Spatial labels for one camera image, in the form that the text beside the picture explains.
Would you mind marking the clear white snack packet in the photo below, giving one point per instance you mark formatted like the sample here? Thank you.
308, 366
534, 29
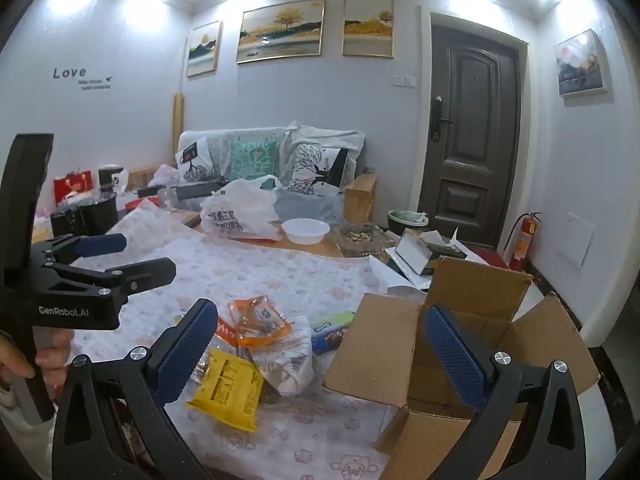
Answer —
286, 361

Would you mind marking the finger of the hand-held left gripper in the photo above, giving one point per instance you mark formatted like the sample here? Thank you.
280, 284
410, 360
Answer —
102, 244
147, 271

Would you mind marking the black white water pump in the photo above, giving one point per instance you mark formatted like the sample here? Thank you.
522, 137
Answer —
109, 177

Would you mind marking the square framed tree painting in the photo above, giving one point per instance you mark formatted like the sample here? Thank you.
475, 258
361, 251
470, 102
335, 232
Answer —
367, 27

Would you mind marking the small black white cushion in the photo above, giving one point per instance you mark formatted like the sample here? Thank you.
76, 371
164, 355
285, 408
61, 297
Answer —
194, 160

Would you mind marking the yellow snack packet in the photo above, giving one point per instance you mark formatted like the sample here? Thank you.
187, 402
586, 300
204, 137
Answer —
226, 391

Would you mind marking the orange clear snack packet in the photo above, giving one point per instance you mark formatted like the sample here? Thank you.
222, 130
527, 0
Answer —
256, 321

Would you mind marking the person's left hand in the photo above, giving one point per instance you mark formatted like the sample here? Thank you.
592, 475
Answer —
15, 357

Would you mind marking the trash bin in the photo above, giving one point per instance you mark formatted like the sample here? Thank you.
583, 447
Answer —
402, 222

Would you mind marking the teal patterned cushion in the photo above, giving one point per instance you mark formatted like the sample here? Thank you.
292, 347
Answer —
252, 160

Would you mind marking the frameless canvas mountain painting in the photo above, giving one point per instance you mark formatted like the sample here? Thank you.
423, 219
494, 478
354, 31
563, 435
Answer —
580, 64

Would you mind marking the white plastic bowl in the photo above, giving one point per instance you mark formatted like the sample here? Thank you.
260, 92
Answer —
305, 231

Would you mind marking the black flat box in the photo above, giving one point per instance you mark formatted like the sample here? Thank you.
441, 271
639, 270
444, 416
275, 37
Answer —
197, 191

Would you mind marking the rolled wooden mat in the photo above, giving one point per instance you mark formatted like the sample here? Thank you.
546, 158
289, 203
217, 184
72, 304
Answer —
178, 125

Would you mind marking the dark brown door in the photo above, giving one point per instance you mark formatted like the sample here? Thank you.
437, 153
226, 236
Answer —
465, 135

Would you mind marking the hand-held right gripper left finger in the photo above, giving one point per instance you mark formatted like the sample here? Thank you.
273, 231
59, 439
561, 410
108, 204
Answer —
184, 357

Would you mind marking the glass tray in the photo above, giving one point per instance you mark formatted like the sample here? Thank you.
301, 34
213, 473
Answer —
360, 237

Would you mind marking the green snack packet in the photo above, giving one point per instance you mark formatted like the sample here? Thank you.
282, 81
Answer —
332, 321

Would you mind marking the printed pink cartoon tablecloth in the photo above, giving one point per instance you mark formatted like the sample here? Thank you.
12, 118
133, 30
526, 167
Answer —
250, 270

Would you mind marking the white plastic shopping bag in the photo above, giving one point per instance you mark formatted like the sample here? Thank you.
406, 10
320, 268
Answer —
240, 210

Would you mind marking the white wall panel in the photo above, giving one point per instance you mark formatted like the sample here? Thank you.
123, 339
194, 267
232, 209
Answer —
576, 240

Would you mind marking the brown chocolate wafer packet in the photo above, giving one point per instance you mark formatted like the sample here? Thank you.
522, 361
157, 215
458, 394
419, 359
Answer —
327, 340

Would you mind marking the brown cardboard box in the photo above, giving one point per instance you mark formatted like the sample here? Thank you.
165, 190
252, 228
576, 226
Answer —
380, 350

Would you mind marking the white open box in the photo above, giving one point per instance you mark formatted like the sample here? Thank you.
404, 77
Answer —
415, 255

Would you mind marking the large tree print cushion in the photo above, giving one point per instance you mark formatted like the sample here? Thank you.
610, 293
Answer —
317, 167

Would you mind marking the black wall lettering sticker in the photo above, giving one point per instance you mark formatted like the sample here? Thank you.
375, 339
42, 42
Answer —
75, 76

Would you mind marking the white light switch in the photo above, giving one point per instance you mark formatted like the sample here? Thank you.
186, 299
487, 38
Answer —
403, 81

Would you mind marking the grey covered sofa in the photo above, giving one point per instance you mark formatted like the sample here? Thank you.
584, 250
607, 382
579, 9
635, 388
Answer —
210, 136

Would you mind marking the red gift bag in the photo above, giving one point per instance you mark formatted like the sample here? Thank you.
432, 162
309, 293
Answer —
72, 187

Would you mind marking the small cardboard box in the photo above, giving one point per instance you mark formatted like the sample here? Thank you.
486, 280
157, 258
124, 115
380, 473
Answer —
360, 200

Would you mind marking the wide framed tree painting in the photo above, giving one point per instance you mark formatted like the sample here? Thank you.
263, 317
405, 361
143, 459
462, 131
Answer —
280, 32

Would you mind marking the black pot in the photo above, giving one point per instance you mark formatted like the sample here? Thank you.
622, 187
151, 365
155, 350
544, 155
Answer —
85, 217

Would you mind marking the red fire extinguisher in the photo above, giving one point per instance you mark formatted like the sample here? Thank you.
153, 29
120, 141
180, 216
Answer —
522, 242

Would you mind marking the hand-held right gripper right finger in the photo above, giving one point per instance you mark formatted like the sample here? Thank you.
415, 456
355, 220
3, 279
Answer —
456, 360

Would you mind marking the small framed mountain painting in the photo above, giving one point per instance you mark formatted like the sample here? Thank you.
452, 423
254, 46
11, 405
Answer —
204, 49

